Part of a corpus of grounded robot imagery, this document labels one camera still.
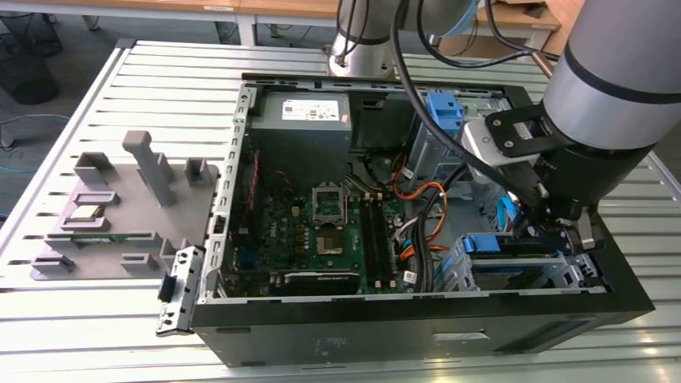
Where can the hard disk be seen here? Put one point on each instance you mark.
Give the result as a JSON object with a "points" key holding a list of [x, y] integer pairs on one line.
{"points": [[481, 244]]}

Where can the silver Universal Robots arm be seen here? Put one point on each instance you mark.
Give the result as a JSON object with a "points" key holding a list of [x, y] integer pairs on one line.
{"points": [[601, 99]]}

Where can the silver disk bay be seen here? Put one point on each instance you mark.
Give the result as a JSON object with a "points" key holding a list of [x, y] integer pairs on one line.
{"points": [[511, 261]]}

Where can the silver optical drive cage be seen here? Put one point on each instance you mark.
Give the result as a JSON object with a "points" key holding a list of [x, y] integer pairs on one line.
{"points": [[425, 159]]}

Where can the blue plastic drive latch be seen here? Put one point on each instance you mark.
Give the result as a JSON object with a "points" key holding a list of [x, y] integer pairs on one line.
{"points": [[447, 111]]}

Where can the wooden cabinet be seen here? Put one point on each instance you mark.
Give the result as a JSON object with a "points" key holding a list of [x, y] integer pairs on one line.
{"points": [[569, 24]]}

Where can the black plastic air shroud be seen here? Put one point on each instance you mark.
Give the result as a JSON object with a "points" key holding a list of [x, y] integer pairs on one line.
{"points": [[380, 131]]}

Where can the black RAM slot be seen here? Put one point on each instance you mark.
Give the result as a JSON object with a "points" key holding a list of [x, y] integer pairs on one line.
{"points": [[371, 239]]}

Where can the CPU socket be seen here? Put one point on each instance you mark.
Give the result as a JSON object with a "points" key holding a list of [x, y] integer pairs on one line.
{"points": [[329, 243]]}

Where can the grey power supply unit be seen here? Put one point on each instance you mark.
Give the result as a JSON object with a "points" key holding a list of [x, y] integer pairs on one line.
{"points": [[297, 151]]}

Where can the black graphics card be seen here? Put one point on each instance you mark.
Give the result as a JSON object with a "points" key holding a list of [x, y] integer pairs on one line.
{"points": [[319, 281]]}

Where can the black open PC case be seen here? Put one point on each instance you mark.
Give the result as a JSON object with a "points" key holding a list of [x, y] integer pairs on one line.
{"points": [[372, 339]]}

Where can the green motherboard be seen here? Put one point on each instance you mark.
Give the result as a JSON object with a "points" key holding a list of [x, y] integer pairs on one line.
{"points": [[287, 239]]}

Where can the grey parts rack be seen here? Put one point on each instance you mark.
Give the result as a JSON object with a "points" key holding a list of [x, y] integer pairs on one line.
{"points": [[139, 219]]}

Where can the green RAM stick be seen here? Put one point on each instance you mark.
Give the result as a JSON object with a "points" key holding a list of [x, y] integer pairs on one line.
{"points": [[99, 239]]}

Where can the silver CPU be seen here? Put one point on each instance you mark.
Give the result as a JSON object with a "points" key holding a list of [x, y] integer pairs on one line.
{"points": [[85, 213]]}

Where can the black waste bin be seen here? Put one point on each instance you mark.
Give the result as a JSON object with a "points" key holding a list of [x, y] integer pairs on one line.
{"points": [[35, 84]]}

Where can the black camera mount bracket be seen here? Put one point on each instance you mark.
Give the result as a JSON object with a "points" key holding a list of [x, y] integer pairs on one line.
{"points": [[500, 127]]}

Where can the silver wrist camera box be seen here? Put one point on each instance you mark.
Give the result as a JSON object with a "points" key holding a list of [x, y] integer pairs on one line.
{"points": [[479, 147]]}

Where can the wooden desk white frame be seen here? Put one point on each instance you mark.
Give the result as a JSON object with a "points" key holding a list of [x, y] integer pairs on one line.
{"points": [[537, 20], [160, 10]]}

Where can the silver card retention bracket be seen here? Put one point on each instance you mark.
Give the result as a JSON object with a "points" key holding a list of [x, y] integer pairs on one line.
{"points": [[183, 291]]}

